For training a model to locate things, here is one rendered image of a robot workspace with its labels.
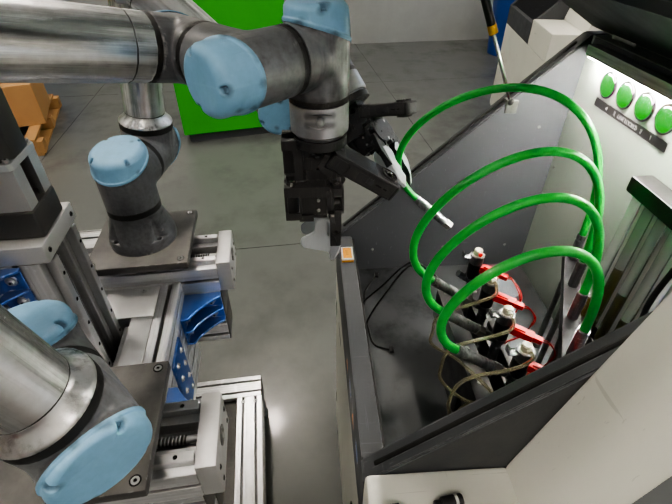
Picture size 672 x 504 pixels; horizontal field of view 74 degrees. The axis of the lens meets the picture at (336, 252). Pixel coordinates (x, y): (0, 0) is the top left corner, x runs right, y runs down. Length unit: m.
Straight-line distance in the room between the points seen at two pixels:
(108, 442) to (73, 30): 0.40
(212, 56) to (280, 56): 0.07
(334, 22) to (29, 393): 0.46
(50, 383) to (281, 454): 1.46
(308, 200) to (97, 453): 0.38
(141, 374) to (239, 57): 0.57
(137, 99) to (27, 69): 0.59
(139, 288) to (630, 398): 0.98
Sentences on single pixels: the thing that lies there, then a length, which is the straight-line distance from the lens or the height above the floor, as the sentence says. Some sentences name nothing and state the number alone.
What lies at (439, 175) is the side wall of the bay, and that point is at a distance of 1.17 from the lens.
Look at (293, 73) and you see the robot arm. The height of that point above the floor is 1.53.
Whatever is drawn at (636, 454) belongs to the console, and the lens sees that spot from 0.62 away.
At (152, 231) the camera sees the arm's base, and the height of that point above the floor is 1.09.
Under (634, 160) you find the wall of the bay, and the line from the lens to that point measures 1.01.
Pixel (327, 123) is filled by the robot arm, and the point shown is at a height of 1.46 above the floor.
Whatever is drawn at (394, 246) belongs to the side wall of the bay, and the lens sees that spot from 1.26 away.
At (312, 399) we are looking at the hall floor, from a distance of 2.00.
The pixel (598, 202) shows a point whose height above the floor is 1.29.
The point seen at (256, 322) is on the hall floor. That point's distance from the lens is 2.31.
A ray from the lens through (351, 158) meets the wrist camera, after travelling 0.61.
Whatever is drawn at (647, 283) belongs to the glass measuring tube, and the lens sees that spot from 0.94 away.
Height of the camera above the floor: 1.67
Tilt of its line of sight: 38 degrees down
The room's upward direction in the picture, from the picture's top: straight up
